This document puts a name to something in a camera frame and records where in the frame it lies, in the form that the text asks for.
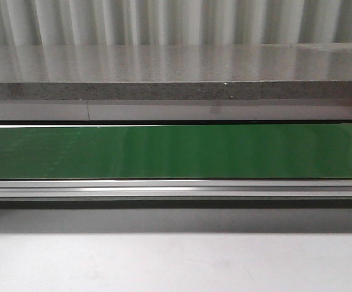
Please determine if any green conveyor belt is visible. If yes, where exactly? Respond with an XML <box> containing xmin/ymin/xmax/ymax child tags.
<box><xmin>0</xmin><ymin>123</ymin><xmax>352</xmax><ymax>180</ymax></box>

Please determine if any grey stone counter slab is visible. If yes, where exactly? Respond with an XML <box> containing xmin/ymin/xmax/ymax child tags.
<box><xmin>0</xmin><ymin>42</ymin><xmax>352</xmax><ymax>122</ymax></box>

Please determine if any white pleated curtain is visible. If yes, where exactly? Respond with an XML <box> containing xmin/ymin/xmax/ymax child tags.
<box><xmin>0</xmin><ymin>1</ymin><xmax>352</xmax><ymax>46</ymax></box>

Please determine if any aluminium conveyor front rail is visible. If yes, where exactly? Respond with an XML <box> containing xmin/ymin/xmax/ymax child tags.
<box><xmin>0</xmin><ymin>179</ymin><xmax>352</xmax><ymax>209</ymax></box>

